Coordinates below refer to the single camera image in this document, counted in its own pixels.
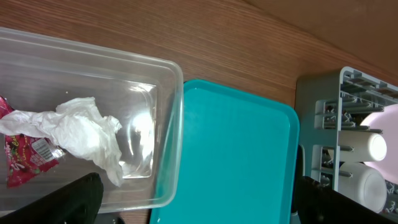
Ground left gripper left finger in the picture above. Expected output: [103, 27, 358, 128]
[1, 172, 104, 224]

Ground grey-white bowl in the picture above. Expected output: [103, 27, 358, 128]
[338, 162, 387, 213]

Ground clear plastic bin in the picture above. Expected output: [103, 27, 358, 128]
[1, 28, 183, 215]

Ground white napkin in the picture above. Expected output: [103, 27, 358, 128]
[1, 97, 123, 187]

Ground teal plastic tray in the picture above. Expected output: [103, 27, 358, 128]
[150, 80, 299, 224]

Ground white cup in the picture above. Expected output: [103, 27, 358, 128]
[338, 131, 387, 162]

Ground grey plastic dish rack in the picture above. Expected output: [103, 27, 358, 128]
[292, 67, 397, 223]

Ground pink plate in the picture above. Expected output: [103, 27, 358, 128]
[361, 104, 398, 184]

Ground red snack wrapper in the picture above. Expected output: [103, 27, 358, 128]
[0, 95, 66, 189]

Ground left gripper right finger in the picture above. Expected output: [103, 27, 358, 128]
[293, 176, 395, 224]

